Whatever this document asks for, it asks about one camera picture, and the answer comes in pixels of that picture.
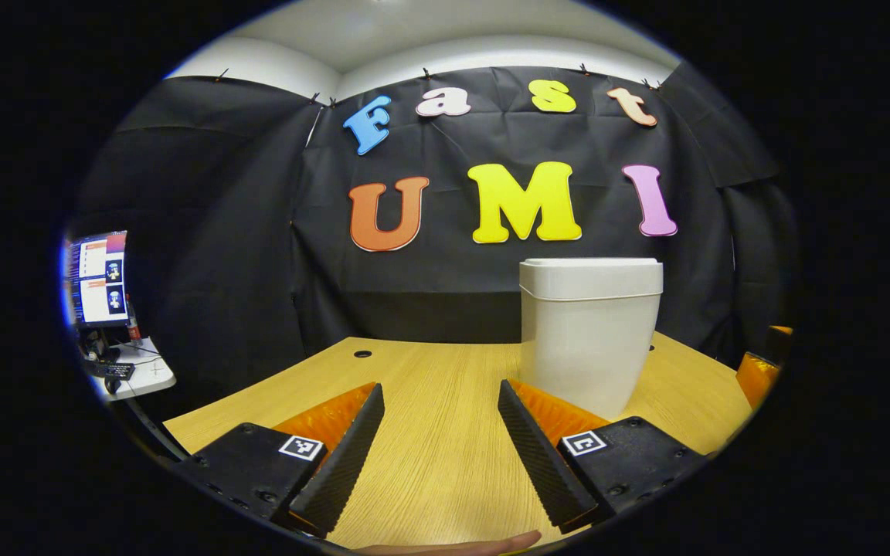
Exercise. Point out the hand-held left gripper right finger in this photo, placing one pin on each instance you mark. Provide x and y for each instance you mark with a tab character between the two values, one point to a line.
536	463

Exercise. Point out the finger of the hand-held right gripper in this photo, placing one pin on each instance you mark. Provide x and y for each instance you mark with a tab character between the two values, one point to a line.
758	378
779	340

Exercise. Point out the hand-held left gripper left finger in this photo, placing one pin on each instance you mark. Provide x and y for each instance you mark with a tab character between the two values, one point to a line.
344	463

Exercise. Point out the white desktop garbage bin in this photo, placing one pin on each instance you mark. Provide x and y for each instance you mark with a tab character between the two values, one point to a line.
588	347

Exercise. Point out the wooden desktop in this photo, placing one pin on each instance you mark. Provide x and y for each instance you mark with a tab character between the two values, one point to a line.
437	386

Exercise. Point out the black backdrop cloth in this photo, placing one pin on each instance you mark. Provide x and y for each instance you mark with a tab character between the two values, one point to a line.
414	293

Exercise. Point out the white side table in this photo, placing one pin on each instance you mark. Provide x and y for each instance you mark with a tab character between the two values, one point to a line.
147	374

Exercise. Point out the red bottle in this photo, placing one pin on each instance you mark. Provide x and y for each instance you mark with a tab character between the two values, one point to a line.
134	324

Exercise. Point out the black keypad device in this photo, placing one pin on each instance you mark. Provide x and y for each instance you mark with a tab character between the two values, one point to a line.
109	370

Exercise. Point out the computer monitor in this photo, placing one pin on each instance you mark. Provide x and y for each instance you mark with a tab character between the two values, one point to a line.
97	278

